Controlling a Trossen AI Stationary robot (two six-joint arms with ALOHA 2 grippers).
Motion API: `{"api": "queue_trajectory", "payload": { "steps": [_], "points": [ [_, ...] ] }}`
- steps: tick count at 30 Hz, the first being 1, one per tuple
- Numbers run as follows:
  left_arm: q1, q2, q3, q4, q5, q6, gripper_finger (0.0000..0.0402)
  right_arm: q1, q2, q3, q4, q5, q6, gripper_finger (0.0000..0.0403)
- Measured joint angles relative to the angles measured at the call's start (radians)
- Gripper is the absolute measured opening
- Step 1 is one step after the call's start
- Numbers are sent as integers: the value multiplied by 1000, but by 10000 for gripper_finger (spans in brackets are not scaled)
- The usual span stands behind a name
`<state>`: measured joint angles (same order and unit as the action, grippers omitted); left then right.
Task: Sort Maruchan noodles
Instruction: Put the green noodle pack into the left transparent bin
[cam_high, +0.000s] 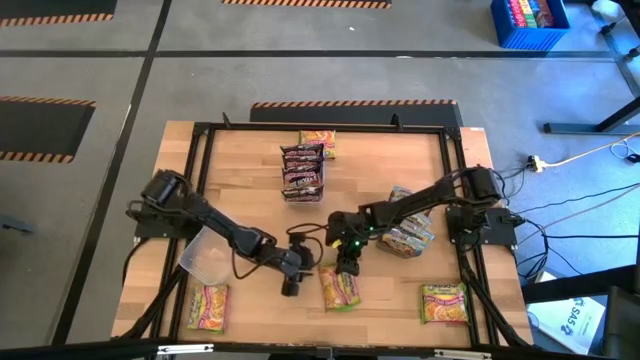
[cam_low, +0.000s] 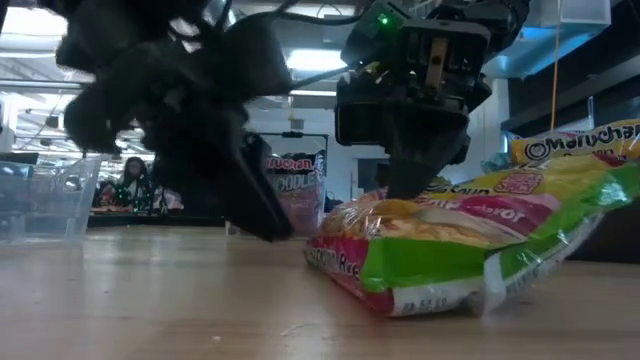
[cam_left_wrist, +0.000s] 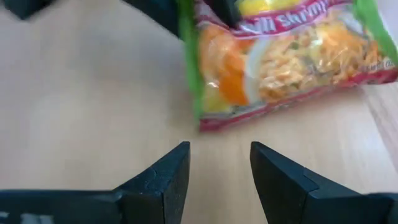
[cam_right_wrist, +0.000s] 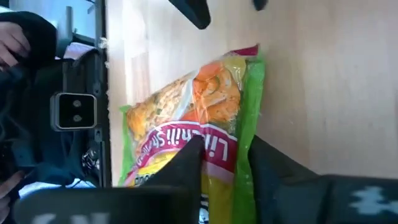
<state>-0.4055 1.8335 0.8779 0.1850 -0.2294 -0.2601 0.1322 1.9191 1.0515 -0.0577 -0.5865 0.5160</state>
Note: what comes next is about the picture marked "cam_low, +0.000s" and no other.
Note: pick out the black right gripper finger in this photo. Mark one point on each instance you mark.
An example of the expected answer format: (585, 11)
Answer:
(420, 150)
(464, 150)

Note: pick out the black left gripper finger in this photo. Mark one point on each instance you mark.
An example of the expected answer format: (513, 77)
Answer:
(200, 180)
(260, 200)

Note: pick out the pink green noodle packet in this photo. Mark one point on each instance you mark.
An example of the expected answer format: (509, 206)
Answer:
(425, 260)

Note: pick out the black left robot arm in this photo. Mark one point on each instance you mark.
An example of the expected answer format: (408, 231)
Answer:
(125, 20)

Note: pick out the black noodle packet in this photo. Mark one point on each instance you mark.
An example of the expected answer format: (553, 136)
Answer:
(295, 200)

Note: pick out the white patterned cloth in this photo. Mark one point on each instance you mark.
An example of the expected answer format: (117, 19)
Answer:
(167, 200)

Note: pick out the person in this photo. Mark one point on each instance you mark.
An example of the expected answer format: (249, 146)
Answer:
(134, 172)

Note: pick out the long ceiling light tube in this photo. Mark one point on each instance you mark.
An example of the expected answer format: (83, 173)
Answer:
(312, 93)
(40, 85)

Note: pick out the bright ceiling light panel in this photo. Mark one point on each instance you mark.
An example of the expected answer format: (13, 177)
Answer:
(315, 60)

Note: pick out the white ceiling box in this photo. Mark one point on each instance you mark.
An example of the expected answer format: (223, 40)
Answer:
(585, 12)

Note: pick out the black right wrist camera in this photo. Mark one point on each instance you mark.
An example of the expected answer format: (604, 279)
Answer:
(360, 122)

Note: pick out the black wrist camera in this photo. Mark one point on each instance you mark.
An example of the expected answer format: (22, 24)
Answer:
(255, 60)
(360, 122)

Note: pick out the small grey wall box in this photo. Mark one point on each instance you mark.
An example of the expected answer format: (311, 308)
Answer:
(297, 124)

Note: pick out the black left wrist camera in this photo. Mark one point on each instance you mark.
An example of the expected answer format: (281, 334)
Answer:
(255, 60)

